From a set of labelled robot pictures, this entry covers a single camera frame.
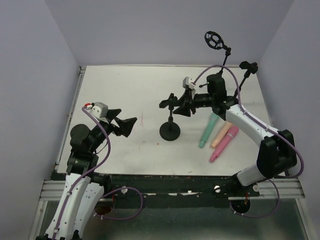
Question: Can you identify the black round-base clip stand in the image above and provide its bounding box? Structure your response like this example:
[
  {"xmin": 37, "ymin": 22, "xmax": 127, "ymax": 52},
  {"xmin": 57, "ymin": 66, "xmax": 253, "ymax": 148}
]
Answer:
[{"xmin": 159, "ymin": 93, "xmax": 181, "ymax": 142}]

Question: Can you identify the green toy microphone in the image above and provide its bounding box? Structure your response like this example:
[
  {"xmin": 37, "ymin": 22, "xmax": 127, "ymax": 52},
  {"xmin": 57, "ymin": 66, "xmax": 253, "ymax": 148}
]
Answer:
[{"xmin": 198, "ymin": 113, "xmax": 219, "ymax": 149}]

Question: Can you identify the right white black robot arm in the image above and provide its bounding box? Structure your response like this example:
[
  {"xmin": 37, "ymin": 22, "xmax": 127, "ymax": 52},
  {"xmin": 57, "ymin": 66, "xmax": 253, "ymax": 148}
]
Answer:
[{"xmin": 174, "ymin": 73, "xmax": 297, "ymax": 189}]

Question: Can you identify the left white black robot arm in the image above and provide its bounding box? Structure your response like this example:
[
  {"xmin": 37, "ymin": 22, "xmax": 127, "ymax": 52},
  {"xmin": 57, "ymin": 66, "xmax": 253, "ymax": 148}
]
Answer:
[{"xmin": 36, "ymin": 102, "xmax": 138, "ymax": 240}]

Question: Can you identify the black right clip stand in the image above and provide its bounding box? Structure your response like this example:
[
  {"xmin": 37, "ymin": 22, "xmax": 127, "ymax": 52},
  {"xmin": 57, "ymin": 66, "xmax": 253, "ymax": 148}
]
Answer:
[{"xmin": 239, "ymin": 61, "xmax": 259, "ymax": 91}]

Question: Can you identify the peach toy microphone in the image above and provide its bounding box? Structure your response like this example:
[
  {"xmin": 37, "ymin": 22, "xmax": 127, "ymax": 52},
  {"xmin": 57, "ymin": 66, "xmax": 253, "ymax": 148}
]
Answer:
[{"xmin": 210, "ymin": 121, "xmax": 233, "ymax": 149}]

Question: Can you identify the pink toy microphone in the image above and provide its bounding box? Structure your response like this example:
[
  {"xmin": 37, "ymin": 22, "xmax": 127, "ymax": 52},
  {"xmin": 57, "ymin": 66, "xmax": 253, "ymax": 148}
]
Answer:
[{"xmin": 209, "ymin": 125, "xmax": 239, "ymax": 163}]

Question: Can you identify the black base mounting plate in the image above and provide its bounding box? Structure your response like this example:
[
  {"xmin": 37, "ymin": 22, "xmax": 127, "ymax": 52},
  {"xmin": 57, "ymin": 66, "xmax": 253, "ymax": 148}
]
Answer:
[{"xmin": 50, "ymin": 172, "xmax": 261, "ymax": 209}]

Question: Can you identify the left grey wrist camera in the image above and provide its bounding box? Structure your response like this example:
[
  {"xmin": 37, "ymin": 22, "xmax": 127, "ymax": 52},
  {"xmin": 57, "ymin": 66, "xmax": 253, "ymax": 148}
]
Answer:
[{"xmin": 89, "ymin": 102, "xmax": 109, "ymax": 119}]

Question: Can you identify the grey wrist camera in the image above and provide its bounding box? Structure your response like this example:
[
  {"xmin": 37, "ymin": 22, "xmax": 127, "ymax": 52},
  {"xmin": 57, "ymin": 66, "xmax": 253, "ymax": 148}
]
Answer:
[
  {"xmin": 182, "ymin": 76, "xmax": 195, "ymax": 90},
  {"xmin": 89, "ymin": 102, "xmax": 109, "ymax": 119}
]

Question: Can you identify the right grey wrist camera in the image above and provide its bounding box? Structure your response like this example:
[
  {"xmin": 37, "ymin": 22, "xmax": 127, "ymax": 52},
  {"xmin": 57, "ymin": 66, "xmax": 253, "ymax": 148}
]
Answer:
[{"xmin": 182, "ymin": 76, "xmax": 195, "ymax": 90}]

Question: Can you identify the black tripod ring stand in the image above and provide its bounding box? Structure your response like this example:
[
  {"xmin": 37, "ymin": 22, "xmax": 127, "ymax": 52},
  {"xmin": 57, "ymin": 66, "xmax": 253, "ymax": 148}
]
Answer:
[{"xmin": 198, "ymin": 30, "xmax": 232, "ymax": 88}]

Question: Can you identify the left aluminium rail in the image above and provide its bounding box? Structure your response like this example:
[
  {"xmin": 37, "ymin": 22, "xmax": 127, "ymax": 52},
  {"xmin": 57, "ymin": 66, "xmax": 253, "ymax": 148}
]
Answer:
[{"xmin": 39, "ymin": 180, "xmax": 66, "ymax": 201}]

